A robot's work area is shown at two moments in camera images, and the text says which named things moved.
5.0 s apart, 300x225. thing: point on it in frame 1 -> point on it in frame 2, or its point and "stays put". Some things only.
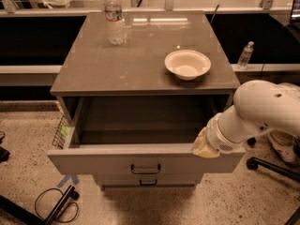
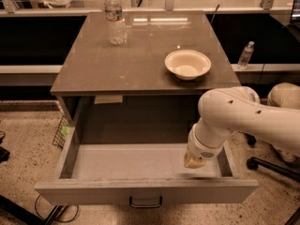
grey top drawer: [139, 136] -> [119, 172]
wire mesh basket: [62, 133] stays put
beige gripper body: [216, 137] -> [201, 148]
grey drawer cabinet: [125, 119] stays put
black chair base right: [253, 163] stays put
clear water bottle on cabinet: [113, 15] stays put
